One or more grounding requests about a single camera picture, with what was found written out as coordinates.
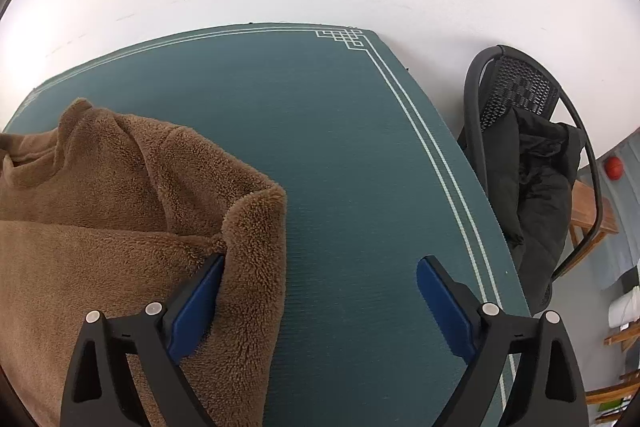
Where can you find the teal mat with white lines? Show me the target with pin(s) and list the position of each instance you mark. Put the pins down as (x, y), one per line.
(325, 132)

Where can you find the wooden rack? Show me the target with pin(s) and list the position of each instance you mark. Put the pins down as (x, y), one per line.
(615, 392)

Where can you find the black jacket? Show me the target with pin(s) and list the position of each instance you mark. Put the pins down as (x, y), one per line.
(540, 187)

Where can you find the white paper roll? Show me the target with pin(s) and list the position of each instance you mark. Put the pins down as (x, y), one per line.
(622, 307)

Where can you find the red ball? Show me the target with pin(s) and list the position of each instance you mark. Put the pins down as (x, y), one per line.
(614, 168)

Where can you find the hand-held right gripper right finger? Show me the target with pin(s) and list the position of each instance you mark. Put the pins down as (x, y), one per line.
(445, 307)

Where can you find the wooden bench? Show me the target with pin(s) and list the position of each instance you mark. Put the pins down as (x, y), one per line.
(587, 207)

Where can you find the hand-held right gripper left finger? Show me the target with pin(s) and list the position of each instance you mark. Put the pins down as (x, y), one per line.
(197, 307)

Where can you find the brown fleece garment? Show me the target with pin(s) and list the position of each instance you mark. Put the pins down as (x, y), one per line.
(100, 257)

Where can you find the black woven-back chair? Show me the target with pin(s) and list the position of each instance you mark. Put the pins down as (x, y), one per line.
(525, 82)

